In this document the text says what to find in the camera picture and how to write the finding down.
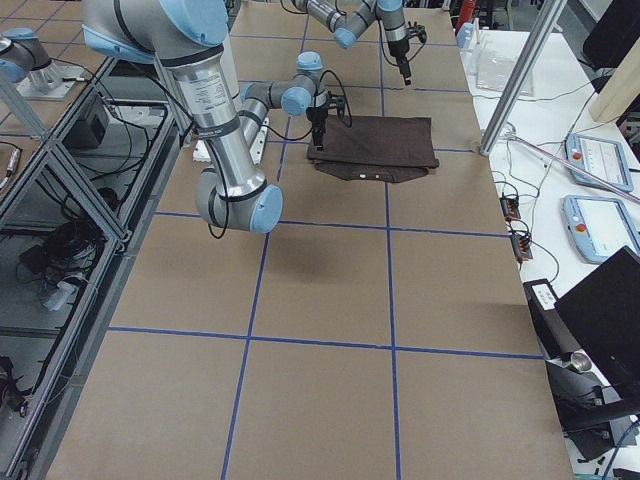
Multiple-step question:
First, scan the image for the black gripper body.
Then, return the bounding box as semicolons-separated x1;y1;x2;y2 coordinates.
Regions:
387;20;427;63
307;90;346;125

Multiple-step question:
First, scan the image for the brown t-shirt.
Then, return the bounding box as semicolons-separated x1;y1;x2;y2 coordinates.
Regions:
306;116;440;183

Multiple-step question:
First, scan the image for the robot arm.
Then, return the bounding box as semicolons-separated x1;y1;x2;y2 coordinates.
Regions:
83;1;346;233
280;0;427;86

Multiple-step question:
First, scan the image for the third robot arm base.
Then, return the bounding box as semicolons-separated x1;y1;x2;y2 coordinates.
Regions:
1;27;85;101

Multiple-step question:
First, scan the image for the red cylinder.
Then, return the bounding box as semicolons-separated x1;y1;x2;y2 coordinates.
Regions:
459;0;476;23

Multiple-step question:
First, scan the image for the clear plastic bag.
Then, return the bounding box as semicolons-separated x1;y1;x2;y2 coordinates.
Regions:
476;49;517;92

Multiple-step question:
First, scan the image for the metal grabber stick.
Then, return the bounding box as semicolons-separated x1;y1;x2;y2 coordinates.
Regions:
499;132;640;205

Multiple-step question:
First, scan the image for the orange terminal block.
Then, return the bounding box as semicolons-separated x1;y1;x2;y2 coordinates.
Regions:
499;196;521;221

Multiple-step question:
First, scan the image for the far teach pendant tablet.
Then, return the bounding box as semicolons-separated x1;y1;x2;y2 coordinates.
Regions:
565;134;633;193

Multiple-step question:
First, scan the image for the teach pendant tablet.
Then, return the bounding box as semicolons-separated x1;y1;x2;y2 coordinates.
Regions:
562;195;639;264
565;134;633;193

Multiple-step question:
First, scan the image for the near teach pendant tablet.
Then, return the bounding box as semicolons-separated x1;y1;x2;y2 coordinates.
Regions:
562;195;639;264

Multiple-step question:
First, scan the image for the black box with label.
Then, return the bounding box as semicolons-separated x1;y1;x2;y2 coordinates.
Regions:
523;279;582;359

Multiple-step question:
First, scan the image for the black monitor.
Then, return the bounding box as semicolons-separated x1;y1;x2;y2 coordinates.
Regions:
556;247;639;398

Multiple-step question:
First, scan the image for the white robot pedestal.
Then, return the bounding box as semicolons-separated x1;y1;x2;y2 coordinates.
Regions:
192;19;271;166

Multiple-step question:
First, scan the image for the aluminium frame post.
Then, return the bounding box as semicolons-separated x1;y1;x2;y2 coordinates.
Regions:
479;0;568;156

